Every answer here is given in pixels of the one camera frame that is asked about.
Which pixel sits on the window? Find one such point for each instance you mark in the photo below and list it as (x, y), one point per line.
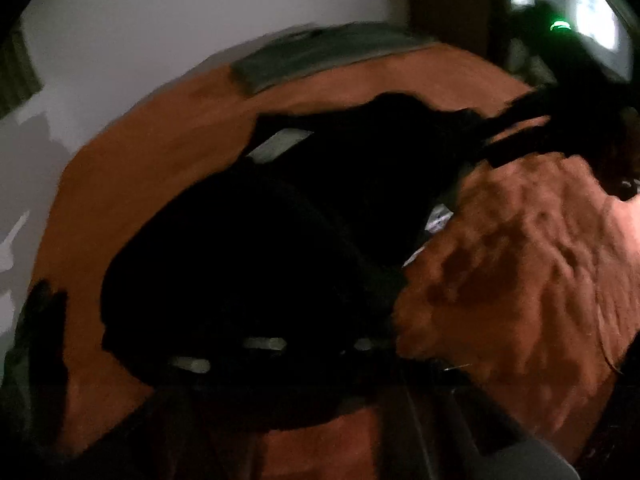
(595, 15)

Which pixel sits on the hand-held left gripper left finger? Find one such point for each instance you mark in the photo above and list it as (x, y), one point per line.
(235, 377)

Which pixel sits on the grey-green folded cloth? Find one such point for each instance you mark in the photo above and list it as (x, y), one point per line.
(310, 55)

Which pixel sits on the orange fuzzy blanket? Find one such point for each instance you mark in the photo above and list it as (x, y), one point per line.
(510, 270)

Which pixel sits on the black garment white print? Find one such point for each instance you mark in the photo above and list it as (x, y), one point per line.
(280, 240)

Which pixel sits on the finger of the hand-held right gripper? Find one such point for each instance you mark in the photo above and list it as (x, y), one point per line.
(520, 112)
(525, 150)

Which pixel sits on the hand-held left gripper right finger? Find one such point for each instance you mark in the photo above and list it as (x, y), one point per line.
(405, 380)

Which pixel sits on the slatted wall vent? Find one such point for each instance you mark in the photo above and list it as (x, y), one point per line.
(15, 70)

